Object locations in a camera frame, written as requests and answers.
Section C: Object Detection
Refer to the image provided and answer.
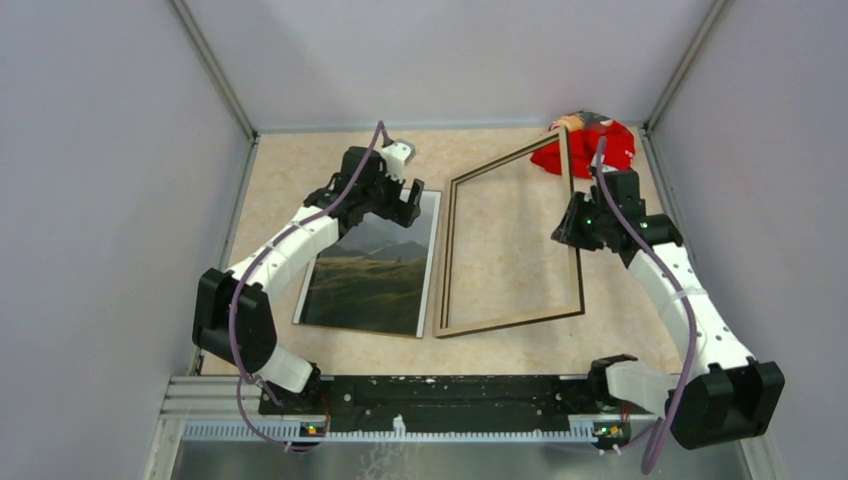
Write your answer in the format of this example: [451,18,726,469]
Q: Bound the aluminium front rail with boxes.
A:
[145,372,788,479]

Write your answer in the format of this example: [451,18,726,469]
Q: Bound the red crumpled cloth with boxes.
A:
[548,110,636,179]

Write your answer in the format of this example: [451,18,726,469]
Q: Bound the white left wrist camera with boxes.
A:
[380,139,416,184]

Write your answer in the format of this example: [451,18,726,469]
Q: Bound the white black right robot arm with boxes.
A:
[551,170,785,450]

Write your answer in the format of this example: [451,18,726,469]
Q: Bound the landscape photo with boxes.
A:
[293,190,441,338]

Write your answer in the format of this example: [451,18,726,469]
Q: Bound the wooden picture frame with glass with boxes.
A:
[433,128,586,339]

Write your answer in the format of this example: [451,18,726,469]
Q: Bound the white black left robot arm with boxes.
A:
[191,140,424,414]

